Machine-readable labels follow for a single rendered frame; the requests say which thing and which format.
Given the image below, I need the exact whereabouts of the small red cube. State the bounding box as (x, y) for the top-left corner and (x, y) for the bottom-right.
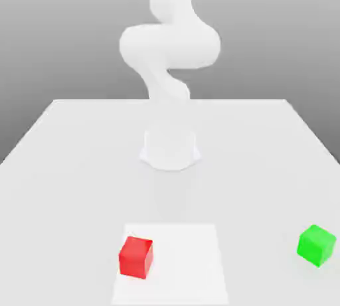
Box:
(118, 236), (154, 280)

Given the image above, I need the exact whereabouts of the small green cube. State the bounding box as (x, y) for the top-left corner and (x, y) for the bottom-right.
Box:
(296, 224), (337, 269)

